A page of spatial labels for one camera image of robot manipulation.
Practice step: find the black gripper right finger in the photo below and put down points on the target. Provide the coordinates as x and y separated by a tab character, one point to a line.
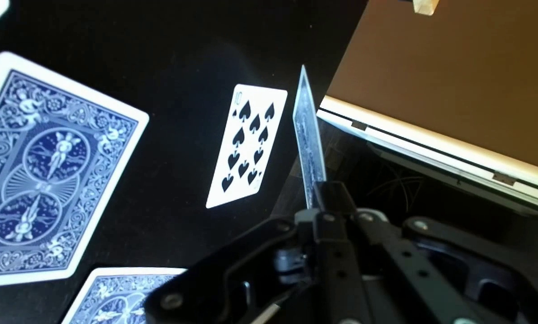
333	253

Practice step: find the ten of spades card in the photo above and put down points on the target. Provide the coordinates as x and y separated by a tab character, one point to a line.
247	145

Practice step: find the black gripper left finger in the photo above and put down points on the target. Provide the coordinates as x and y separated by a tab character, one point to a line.
220	264

